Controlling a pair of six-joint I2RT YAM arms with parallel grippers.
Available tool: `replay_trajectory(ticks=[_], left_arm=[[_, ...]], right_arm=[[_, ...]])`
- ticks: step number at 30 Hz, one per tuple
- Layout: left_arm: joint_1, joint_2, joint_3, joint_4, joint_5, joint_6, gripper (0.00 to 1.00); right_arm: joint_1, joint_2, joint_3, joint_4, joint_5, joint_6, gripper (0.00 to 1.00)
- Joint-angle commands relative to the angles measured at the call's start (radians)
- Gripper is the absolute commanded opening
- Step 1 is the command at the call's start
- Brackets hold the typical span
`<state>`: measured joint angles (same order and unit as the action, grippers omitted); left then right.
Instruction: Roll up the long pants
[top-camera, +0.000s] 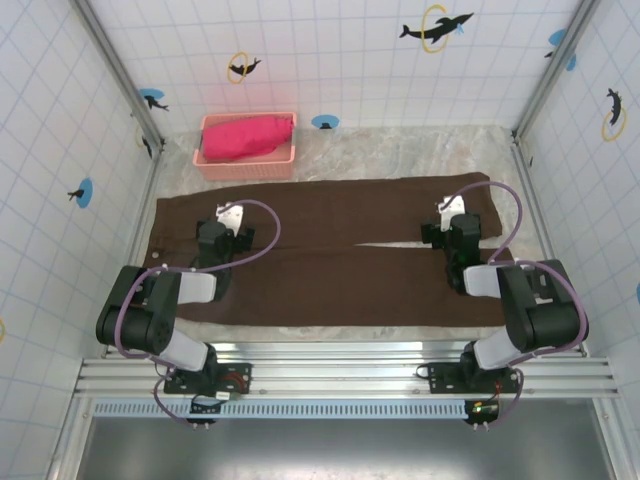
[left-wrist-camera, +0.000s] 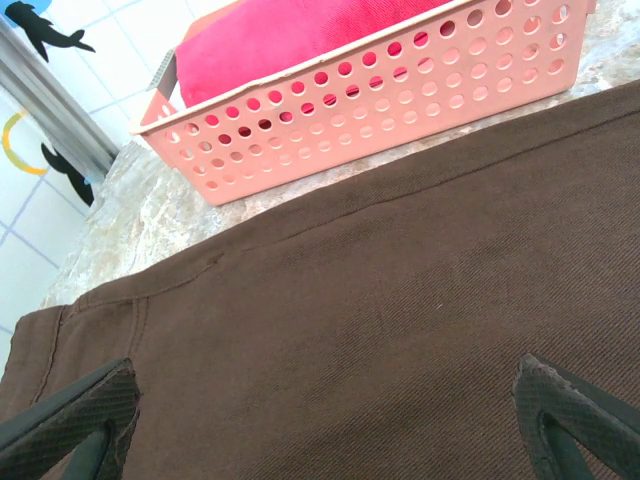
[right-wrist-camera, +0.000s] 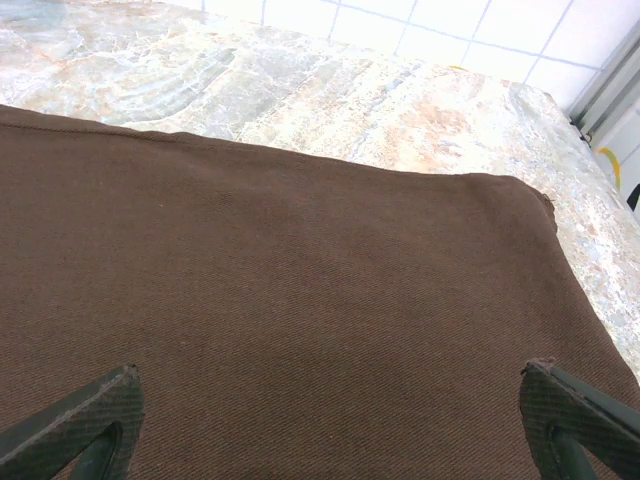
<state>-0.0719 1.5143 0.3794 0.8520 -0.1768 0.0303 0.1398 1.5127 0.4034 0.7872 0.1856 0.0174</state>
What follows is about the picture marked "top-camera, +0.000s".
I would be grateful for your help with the blue circle shark sticker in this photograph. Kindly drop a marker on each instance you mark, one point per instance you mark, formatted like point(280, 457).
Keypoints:
point(150, 95)

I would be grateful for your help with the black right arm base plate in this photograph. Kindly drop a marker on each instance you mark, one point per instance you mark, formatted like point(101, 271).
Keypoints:
point(440, 377)

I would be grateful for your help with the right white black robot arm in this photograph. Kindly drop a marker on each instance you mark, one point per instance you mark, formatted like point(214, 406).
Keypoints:
point(525, 305)

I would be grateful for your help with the blue circle black fish sticker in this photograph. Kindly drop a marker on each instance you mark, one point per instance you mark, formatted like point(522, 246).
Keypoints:
point(86, 192)

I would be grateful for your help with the aluminium mounting rail beam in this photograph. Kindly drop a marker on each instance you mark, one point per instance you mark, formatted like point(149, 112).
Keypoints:
point(325, 372)

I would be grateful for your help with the grey metal sheet panel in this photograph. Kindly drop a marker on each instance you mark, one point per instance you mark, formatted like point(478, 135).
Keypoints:
point(325, 450)

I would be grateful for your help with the pink plastic basket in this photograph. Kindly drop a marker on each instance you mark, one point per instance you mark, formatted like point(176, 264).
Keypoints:
point(240, 170)

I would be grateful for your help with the magenta folded cloth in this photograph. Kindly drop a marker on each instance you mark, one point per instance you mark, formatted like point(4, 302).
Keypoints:
point(240, 140)

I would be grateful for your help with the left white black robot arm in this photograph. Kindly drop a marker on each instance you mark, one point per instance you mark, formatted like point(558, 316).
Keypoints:
point(165, 300)

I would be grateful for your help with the aluminium side rail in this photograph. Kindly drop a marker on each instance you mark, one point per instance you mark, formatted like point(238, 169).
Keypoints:
point(537, 210)
point(144, 210)

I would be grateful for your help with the blue oval sticker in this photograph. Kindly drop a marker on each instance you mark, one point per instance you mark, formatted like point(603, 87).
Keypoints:
point(325, 121)

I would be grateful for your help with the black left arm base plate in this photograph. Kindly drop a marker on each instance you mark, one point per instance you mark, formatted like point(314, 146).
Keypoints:
point(235, 377)

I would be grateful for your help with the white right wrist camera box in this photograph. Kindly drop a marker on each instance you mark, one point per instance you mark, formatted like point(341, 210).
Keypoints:
point(451, 206)

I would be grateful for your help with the aluminium corner post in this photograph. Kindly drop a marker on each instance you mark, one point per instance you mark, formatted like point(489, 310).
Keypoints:
point(120, 75)
point(552, 75)

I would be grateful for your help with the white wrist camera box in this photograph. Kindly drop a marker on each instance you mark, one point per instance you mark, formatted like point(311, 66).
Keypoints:
point(231, 216)
point(451, 206)

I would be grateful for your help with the small circuit board green light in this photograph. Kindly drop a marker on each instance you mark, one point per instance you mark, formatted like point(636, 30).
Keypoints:
point(482, 410)

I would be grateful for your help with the blue patch sticker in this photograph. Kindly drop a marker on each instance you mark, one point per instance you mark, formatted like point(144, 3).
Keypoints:
point(557, 37)

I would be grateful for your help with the small black connector box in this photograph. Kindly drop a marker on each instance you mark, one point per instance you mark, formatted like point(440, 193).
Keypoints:
point(202, 407)

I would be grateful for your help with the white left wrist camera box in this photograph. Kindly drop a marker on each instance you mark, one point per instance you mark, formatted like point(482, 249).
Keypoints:
point(231, 216)

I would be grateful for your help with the brown long pants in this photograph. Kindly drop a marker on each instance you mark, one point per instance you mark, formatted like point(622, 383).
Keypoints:
point(325, 220)

